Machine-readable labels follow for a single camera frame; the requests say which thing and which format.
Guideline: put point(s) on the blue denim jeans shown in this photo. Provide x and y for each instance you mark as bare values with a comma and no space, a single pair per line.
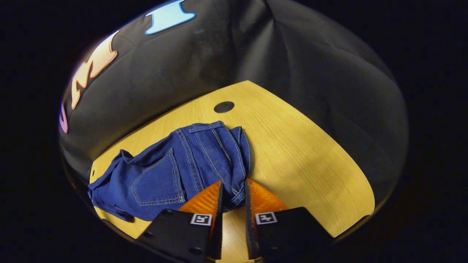
164,175

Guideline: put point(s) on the black round table grommet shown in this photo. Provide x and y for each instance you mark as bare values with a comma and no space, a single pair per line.
223,107

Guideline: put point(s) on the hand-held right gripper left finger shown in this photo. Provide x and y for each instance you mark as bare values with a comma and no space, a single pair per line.
182,233

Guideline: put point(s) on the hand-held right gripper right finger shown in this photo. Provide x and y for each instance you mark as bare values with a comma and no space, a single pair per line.
285,233

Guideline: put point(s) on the black backdrop cloth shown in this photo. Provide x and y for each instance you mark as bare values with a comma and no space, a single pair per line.
219,54

